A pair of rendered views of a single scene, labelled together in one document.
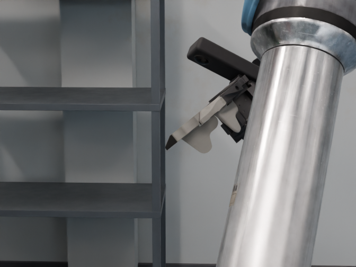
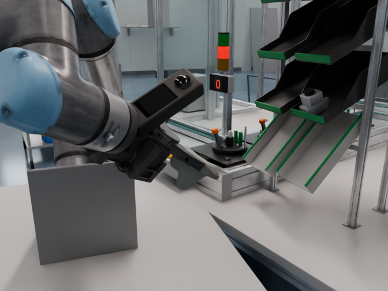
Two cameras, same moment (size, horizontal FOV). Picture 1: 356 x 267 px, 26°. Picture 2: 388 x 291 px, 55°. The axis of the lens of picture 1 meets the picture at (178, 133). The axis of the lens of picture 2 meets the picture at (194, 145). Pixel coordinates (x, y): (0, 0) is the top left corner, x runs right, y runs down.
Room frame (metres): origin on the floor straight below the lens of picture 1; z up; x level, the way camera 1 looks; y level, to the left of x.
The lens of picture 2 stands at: (1.71, -0.21, 1.44)
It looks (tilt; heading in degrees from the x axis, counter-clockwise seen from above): 18 degrees down; 160
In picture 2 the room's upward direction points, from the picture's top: straight up
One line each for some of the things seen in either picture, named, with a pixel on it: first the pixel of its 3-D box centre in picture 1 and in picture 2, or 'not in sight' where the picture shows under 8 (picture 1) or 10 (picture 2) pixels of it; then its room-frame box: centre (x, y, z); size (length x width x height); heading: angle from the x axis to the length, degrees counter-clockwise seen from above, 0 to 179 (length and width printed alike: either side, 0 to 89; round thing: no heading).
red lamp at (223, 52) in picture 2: not in sight; (223, 52); (0.21, 0.46, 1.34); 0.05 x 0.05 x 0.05
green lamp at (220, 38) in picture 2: not in sight; (223, 40); (0.21, 0.46, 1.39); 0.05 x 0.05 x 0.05
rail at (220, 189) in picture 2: not in sight; (161, 152); (0.20, 0.18, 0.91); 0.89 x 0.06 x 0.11; 16
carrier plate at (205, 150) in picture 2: not in sight; (229, 152); (0.43, 0.40, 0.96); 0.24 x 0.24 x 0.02; 16
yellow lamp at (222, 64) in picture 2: not in sight; (223, 64); (0.21, 0.46, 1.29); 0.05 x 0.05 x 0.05
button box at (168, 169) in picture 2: not in sight; (172, 164); (0.41, 0.17, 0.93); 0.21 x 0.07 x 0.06; 16
